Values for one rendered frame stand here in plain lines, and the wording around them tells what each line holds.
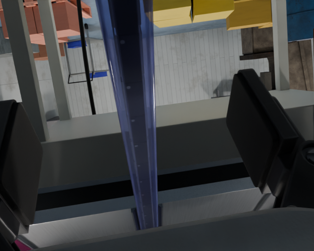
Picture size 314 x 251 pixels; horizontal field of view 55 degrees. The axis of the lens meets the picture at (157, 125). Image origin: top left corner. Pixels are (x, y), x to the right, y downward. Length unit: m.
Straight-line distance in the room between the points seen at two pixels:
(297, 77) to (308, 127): 5.77
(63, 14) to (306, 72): 4.65
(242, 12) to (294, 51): 2.07
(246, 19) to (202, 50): 4.85
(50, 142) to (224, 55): 8.94
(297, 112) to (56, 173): 0.50
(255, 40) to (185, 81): 3.72
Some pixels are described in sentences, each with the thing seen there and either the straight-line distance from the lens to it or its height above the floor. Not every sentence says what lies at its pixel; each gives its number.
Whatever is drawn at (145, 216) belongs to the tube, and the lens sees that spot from 0.21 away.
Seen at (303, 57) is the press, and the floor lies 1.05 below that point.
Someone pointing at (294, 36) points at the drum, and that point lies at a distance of 3.70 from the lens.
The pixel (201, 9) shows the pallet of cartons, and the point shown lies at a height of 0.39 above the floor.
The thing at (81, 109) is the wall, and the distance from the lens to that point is 8.86.
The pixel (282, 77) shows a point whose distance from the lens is 0.98.
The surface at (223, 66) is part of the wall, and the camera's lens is 9.43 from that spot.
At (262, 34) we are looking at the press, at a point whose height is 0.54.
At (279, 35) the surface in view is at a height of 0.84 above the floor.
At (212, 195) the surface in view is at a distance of 0.24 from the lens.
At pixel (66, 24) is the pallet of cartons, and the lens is 3.39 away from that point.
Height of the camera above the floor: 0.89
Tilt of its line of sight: 11 degrees up
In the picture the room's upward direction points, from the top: 173 degrees clockwise
